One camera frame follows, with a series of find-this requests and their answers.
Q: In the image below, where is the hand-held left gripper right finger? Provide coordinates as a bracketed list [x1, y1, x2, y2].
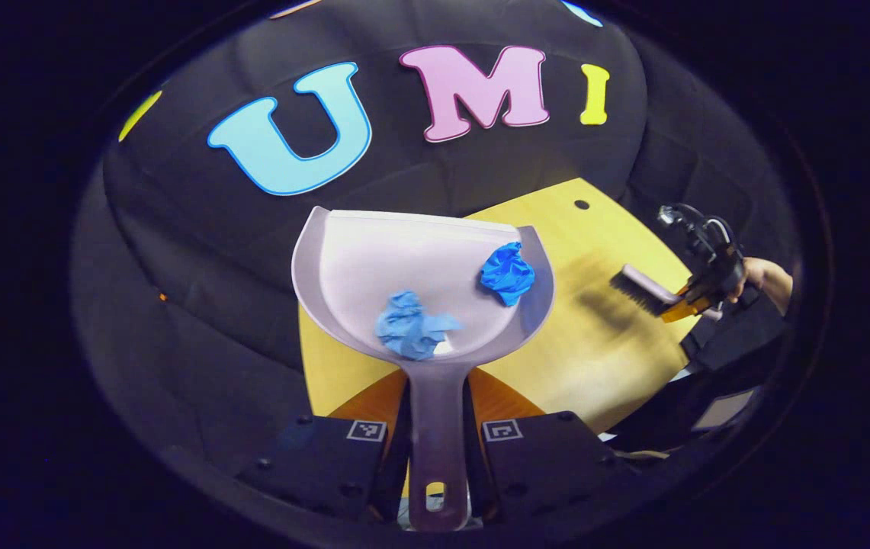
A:
[465, 368, 635, 527]

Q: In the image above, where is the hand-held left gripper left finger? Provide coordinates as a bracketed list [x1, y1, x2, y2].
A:
[240, 370, 411, 527]

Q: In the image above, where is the small lilac broom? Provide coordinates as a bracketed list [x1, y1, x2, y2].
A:
[609, 264, 724, 322]

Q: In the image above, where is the light blue paper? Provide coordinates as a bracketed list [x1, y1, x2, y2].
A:
[375, 290, 464, 361]

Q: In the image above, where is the dark blue paper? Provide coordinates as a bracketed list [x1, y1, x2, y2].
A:
[479, 242, 536, 307]

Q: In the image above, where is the pale lilac plastic dustpan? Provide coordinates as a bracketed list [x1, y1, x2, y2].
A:
[291, 206, 556, 532]

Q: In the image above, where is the grey flat panel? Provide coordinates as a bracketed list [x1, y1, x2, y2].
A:
[694, 389, 760, 432]

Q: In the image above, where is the black backdrop cloth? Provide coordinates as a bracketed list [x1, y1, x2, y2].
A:
[72, 0, 801, 489]

